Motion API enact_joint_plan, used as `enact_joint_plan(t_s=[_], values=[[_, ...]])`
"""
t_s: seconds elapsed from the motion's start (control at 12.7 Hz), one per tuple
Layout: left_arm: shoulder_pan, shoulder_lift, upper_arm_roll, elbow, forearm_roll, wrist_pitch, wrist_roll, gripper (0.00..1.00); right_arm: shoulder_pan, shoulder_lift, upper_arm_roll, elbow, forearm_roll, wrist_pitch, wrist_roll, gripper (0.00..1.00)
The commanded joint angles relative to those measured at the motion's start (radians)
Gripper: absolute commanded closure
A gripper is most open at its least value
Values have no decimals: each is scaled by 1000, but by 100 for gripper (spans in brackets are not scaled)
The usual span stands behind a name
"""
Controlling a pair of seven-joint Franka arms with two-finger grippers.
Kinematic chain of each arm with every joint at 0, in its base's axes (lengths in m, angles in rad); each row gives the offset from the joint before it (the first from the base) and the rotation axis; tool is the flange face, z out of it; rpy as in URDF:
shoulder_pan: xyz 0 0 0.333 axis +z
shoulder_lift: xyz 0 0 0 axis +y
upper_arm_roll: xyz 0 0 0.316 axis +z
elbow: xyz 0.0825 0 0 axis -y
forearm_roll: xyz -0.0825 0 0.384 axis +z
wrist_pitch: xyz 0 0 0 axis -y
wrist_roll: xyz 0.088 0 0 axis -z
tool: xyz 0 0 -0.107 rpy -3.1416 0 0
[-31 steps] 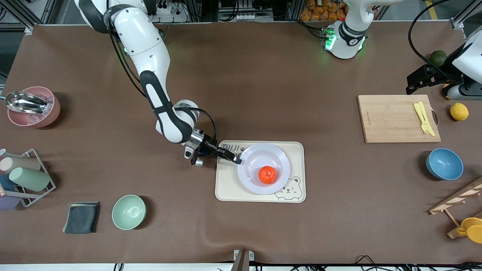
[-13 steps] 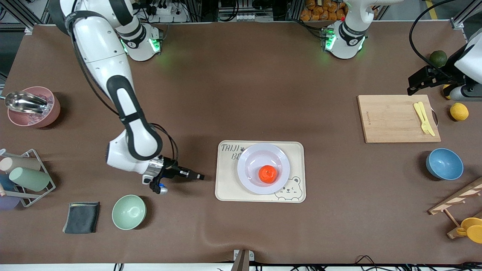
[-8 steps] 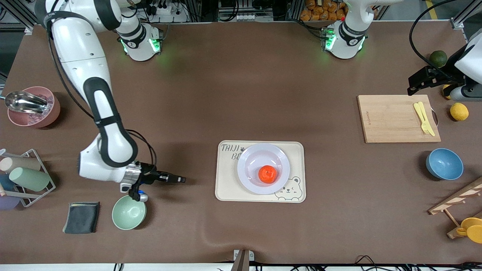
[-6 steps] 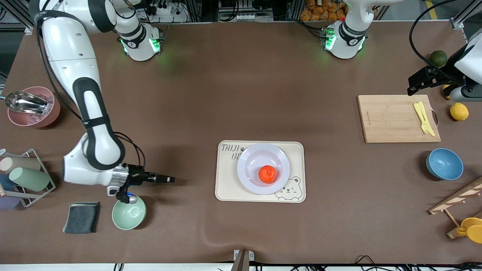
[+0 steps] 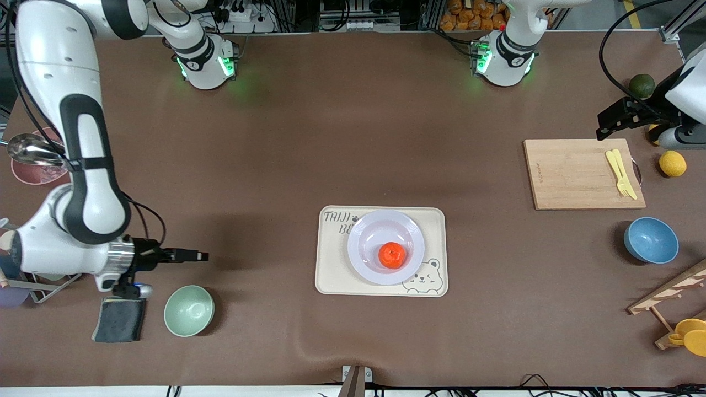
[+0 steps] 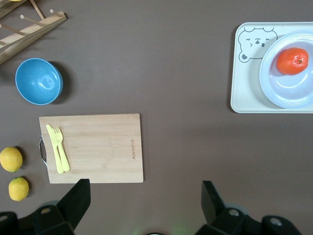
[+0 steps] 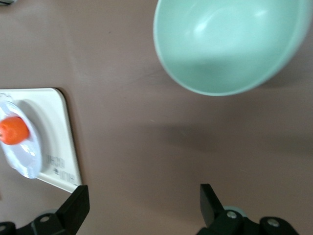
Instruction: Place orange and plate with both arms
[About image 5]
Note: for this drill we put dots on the white power strip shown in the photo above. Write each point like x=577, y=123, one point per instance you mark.
x=248, y=23

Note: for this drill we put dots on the yellow mug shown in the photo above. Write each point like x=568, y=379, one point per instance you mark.
x=694, y=337

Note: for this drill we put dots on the blue bowl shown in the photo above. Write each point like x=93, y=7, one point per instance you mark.
x=652, y=241

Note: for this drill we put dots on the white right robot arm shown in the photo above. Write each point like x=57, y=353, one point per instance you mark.
x=88, y=182

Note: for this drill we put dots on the silver metal scoop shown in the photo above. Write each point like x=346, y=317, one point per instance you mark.
x=30, y=149

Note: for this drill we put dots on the dark green lime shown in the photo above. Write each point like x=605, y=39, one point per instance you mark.
x=642, y=86

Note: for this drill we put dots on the orange fruit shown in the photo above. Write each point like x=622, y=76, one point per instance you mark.
x=392, y=255

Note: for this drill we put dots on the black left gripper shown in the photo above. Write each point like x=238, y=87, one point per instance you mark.
x=657, y=112

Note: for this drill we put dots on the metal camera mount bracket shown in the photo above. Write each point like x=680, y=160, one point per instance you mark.
x=356, y=380

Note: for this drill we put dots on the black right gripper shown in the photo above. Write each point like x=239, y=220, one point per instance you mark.
x=145, y=257

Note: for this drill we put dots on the pale green bowl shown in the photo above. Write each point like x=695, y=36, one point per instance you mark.
x=188, y=311

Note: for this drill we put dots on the purple cup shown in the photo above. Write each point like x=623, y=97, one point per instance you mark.
x=11, y=298

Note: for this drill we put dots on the pile of orange round items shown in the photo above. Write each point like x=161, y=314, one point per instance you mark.
x=474, y=15

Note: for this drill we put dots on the beige cup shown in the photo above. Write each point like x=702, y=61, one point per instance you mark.
x=5, y=241

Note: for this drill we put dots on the yellow plastic fork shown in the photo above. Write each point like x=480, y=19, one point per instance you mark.
x=619, y=176

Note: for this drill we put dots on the wooden peg rack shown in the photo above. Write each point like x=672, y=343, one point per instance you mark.
x=670, y=290

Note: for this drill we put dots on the blue cup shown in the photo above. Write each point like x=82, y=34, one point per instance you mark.
x=6, y=269

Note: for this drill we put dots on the wooden cutting board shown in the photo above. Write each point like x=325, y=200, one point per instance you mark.
x=573, y=176

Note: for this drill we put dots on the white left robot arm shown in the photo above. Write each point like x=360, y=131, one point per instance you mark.
x=504, y=66

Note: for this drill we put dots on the dark grey folded cloth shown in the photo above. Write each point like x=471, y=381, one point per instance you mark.
x=119, y=325

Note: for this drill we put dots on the yellow lemon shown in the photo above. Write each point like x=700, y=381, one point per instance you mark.
x=653, y=135
x=673, y=164

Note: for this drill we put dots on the cream bear print tray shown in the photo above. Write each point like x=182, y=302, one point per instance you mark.
x=331, y=275

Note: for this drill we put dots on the white round plate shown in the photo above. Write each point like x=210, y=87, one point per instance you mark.
x=367, y=259

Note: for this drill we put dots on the pink bowl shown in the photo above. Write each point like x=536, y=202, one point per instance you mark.
x=33, y=175

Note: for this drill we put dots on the yellow plastic knife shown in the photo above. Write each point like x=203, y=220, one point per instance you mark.
x=630, y=190

